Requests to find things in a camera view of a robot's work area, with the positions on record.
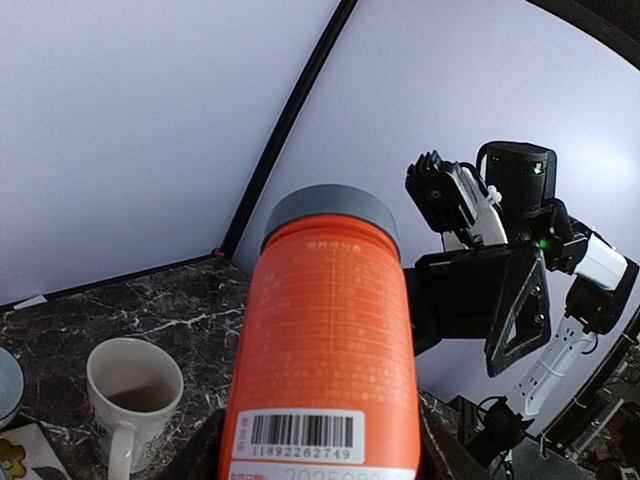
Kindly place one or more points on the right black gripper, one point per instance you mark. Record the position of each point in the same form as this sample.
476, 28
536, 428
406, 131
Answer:
495, 294

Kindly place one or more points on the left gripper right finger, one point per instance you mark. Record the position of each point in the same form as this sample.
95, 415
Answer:
443, 457

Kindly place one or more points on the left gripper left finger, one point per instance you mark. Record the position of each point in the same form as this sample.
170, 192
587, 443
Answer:
200, 457

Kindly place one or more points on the orange pill bottle grey cap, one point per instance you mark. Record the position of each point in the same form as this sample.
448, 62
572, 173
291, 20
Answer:
324, 383

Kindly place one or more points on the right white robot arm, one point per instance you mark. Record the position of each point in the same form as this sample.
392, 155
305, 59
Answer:
589, 284

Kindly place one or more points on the cream ceramic mug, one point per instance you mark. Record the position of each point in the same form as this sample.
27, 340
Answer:
134, 388

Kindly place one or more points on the floral rectangular ceramic plate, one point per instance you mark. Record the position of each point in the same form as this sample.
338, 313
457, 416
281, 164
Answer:
27, 454

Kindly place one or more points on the blue striped ceramic bowl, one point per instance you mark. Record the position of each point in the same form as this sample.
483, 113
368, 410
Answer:
12, 387

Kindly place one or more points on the right black frame post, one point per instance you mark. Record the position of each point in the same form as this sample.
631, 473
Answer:
282, 129

